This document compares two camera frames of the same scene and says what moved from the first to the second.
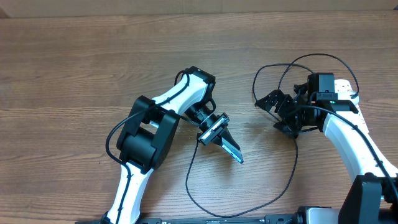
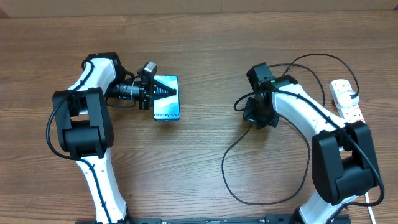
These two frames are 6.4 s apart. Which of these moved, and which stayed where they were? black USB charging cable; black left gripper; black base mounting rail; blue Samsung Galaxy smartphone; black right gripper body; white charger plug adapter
Moved: black right gripper body; blue Samsung Galaxy smartphone; black left gripper; black USB charging cable
Stayed: black base mounting rail; white charger plug adapter
